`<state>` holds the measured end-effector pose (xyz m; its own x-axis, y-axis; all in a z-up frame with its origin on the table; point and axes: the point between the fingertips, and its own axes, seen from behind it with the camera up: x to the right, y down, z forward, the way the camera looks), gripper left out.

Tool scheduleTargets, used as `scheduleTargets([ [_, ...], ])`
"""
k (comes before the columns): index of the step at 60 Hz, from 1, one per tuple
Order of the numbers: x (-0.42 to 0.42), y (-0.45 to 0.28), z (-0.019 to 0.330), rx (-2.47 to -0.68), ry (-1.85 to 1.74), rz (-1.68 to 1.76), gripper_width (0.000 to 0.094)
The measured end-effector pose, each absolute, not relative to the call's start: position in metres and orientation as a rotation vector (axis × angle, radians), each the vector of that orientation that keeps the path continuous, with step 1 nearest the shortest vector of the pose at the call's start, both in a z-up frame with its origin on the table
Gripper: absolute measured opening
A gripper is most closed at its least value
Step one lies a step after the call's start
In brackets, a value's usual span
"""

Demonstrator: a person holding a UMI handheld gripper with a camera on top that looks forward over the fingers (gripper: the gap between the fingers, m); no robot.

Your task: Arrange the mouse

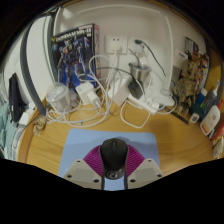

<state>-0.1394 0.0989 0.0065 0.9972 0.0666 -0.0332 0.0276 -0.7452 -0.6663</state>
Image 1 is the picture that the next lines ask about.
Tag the white wall outlet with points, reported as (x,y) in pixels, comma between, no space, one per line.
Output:
(116,44)
(143,46)

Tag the white power strip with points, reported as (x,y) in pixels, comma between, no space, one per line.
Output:
(145,104)

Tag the large white charger block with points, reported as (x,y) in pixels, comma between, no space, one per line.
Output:
(121,93)

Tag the robot model kit box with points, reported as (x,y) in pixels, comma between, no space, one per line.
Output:
(73,53)

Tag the blue spray bottle white nozzle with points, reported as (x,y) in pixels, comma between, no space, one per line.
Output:
(213,96)

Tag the dark grey metal frame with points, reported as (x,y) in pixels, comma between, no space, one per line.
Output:
(28,76)

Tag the black computer mouse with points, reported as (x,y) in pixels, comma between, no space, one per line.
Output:
(114,155)

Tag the bed with teal bedding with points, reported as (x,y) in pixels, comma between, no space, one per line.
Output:
(5,130)

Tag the light blue mouse pad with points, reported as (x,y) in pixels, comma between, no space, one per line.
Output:
(80,146)

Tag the green round lid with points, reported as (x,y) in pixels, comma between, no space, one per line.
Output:
(196,108)

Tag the blue bottle white cap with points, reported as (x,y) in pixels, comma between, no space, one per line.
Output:
(201,96)

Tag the steel cup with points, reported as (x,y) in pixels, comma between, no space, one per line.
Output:
(140,71)

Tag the black backpack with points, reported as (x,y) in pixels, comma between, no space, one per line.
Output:
(16,96)

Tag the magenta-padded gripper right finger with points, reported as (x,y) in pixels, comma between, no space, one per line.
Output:
(145,171)

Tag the colourful poster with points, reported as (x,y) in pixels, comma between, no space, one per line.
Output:
(191,46)

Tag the white pump bottle red cap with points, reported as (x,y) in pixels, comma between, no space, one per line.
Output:
(210,120)

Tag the white desk lamp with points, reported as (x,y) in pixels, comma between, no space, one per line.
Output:
(165,99)

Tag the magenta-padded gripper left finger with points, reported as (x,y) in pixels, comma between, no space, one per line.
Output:
(81,171)

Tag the black ruler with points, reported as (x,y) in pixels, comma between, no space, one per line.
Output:
(181,115)

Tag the clear plastic cup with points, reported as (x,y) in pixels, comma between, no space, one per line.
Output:
(58,98)

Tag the white card blue stripe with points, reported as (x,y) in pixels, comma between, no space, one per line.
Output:
(180,59)

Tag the black power adapter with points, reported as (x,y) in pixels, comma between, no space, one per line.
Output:
(135,90)

